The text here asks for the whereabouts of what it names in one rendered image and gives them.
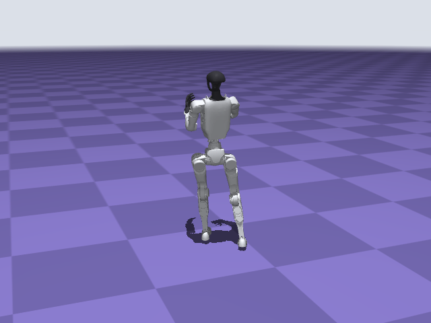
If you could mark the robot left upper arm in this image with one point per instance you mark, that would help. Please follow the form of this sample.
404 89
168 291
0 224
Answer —
195 108

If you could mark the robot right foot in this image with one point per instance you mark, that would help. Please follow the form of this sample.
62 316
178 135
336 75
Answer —
242 242

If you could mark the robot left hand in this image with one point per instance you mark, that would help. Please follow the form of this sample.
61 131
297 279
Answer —
188 102

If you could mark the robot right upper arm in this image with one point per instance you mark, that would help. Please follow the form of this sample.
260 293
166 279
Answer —
235 107

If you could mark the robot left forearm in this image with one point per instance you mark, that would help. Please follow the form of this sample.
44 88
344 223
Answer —
186 119

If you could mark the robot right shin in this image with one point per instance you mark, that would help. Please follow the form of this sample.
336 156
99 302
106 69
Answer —
238 216

